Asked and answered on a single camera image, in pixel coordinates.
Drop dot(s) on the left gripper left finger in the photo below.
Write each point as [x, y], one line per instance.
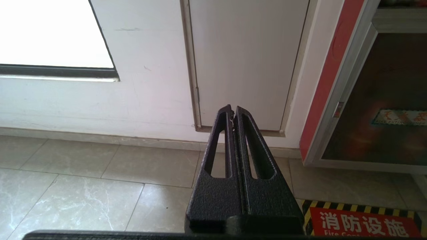
[213, 200]

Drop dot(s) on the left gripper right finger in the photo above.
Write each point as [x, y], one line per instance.
[273, 200]

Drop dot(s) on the red fire hydrant cabinet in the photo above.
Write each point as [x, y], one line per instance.
[330, 80]

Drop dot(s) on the glass cabinet door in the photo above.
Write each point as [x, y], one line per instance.
[377, 100]

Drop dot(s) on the red floor warning sign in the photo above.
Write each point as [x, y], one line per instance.
[363, 221]

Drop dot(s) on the white wall access door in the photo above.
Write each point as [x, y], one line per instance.
[247, 63]

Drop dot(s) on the window with dark frame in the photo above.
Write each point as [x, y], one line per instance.
[50, 36]

